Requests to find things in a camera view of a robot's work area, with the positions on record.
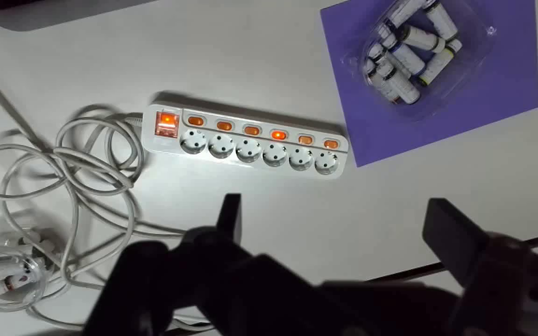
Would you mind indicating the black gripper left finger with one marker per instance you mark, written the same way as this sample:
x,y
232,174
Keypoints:
x,y
230,216

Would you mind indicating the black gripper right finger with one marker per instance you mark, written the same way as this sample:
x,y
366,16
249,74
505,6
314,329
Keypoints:
x,y
452,240

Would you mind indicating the white six-socket power strip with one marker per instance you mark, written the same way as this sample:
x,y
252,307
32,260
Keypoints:
x,y
262,143

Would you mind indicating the white cylindrical tube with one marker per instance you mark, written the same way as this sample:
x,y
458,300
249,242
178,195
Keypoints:
x,y
406,59
441,20
400,87
406,12
437,64
420,38

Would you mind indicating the purple paper sheet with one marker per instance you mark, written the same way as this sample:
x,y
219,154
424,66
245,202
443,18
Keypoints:
x,y
493,81

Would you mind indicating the clear plastic container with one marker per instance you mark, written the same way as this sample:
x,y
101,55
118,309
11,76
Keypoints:
x,y
467,68

